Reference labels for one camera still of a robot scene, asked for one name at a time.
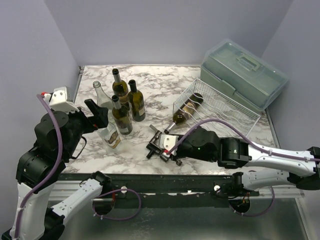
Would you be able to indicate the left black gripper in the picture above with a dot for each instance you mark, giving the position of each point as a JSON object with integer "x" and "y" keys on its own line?
{"x": 99, "y": 120}

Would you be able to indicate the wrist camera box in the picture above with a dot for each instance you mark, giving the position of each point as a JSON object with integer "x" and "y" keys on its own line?
{"x": 167, "y": 142}
{"x": 60, "y": 101}

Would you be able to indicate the clear bottle gold cap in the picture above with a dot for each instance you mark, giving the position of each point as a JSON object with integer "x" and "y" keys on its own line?
{"x": 109, "y": 135}

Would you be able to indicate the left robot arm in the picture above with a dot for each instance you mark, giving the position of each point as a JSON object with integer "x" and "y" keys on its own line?
{"x": 57, "y": 136}

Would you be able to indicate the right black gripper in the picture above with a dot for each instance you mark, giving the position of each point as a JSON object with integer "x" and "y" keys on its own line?
{"x": 155, "y": 145}

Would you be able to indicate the green plastic toolbox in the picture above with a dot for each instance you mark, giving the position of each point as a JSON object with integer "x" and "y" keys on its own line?
{"x": 242, "y": 76}

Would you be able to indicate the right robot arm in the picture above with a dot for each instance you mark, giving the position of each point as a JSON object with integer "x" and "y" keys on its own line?
{"x": 281, "y": 167}

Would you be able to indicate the clear glass bottle tall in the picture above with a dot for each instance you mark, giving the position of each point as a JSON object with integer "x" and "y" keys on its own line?
{"x": 103, "y": 100}

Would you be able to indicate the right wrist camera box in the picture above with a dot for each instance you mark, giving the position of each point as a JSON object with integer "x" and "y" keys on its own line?
{"x": 167, "y": 142}

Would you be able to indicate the green wine bottle black neck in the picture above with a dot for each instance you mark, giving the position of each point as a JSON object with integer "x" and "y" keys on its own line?
{"x": 136, "y": 102}

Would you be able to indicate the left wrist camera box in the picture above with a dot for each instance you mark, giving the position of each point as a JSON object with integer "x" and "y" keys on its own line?
{"x": 60, "y": 101}

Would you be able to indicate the brown wine bottle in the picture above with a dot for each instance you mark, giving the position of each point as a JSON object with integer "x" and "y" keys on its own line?
{"x": 185, "y": 111}

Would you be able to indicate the green wine bottle silver neck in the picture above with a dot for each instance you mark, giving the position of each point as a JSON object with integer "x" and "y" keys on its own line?
{"x": 121, "y": 116}

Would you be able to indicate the white wire wine rack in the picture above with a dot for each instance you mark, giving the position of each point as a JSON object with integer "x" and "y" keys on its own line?
{"x": 215, "y": 105}

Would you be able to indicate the green wine bottle back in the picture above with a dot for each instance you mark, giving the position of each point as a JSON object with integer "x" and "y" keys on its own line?
{"x": 120, "y": 88}

